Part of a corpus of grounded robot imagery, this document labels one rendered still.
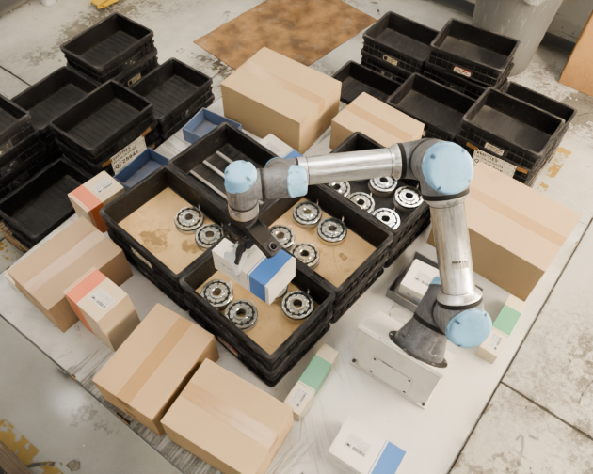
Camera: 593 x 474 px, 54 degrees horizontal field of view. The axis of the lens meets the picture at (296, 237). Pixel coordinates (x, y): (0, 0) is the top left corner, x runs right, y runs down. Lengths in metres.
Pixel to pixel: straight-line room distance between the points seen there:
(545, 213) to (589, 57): 2.16
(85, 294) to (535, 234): 1.47
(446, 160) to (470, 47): 2.12
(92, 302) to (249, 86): 1.11
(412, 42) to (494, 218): 1.78
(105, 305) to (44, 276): 0.28
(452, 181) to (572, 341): 1.75
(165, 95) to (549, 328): 2.27
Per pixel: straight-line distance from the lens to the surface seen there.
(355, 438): 1.75
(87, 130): 3.00
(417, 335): 1.69
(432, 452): 1.88
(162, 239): 2.05
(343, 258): 1.97
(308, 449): 1.83
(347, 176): 1.51
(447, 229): 1.47
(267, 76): 2.49
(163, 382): 1.76
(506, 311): 2.07
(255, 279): 1.55
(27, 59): 4.39
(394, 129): 2.36
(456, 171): 1.41
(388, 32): 3.70
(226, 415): 1.70
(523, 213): 2.15
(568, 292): 3.17
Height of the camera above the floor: 2.46
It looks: 54 degrees down
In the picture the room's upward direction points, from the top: 2 degrees clockwise
